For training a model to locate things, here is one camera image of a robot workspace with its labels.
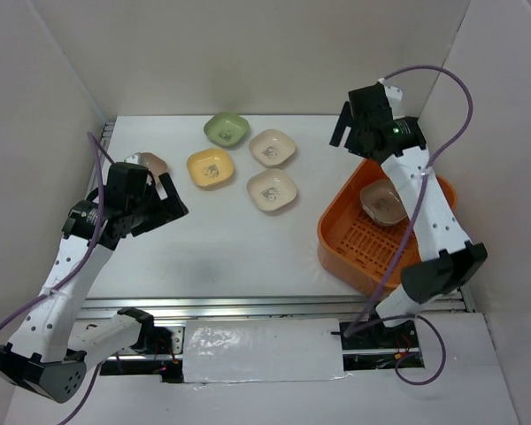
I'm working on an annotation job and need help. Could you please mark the brown plate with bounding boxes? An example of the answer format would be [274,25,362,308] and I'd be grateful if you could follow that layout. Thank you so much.
[136,152,168,178]
[359,179,407,227]

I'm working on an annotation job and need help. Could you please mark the yellow square plate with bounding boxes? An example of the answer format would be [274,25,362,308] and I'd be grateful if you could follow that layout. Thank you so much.
[187,148,235,189]

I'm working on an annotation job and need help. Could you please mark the cream plate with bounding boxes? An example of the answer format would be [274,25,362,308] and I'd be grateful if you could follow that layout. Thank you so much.
[249,129,296,168]
[246,168,297,213]

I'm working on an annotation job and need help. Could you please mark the orange plastic bin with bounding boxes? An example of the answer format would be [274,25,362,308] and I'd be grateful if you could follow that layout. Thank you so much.
[316,158,459,298]

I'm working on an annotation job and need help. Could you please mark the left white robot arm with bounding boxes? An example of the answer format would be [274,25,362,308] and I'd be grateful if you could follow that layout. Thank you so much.
[0,162,189,404]

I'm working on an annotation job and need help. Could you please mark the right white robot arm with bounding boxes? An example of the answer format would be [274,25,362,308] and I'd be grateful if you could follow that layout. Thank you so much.
[330,82,488,347]

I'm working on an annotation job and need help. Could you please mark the green plate at back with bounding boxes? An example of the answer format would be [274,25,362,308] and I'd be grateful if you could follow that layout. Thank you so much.
[204,112,250,149]

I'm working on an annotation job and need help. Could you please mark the white foil cover panel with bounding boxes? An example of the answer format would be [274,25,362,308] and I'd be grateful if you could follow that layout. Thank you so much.
[182,319,345,383]

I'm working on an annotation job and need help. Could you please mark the aluminium frame rail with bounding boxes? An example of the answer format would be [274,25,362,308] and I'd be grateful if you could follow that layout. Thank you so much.
[77,119,477,322]

